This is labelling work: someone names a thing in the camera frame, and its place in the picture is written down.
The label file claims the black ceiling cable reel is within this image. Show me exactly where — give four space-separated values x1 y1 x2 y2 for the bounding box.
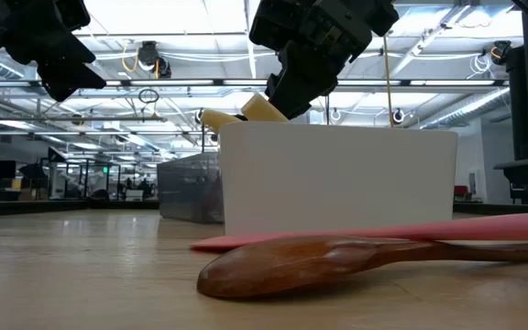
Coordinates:
156 56 173 79
489 39 513 66
136 39 160 68

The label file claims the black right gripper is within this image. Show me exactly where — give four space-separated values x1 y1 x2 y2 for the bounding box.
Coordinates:
248 0 401 121

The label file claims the black aluminium table frame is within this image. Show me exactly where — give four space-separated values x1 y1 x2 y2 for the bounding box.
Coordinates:
0 199 528 216

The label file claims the pink silicone spatula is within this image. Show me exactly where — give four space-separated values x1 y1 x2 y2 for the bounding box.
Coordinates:
189 211 528 252

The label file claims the grey translucent plastic bin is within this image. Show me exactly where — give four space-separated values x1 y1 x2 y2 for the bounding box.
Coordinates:
156 152 225 226

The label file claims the brown wooden spoon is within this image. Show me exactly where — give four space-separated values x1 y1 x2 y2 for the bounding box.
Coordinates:
196 235 528 301

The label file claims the white plastic handled bin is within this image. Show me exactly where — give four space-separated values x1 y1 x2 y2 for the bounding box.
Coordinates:
219 121 458 237

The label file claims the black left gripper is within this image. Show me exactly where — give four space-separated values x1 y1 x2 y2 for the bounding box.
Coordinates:
0 0 108 103

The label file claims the background robot workcell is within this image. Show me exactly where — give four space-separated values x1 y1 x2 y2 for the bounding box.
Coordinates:
38 146 160 202

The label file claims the yellow hanging cable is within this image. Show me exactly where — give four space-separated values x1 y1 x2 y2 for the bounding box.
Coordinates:
379 34 396 129

